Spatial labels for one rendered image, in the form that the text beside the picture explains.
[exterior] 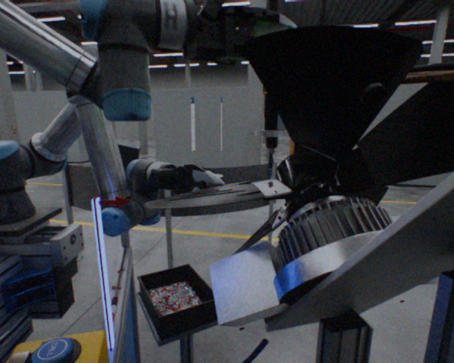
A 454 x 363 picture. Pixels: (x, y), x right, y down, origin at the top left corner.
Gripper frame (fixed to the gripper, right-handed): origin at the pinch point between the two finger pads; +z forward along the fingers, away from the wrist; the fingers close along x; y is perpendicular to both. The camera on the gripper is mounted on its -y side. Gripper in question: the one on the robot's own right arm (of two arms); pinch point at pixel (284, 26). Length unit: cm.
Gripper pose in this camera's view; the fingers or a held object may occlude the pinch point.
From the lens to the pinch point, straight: 63.7
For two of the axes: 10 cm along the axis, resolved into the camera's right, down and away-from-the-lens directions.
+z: 9.1, -1.0, 3.9
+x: 4.0, 2.1, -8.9
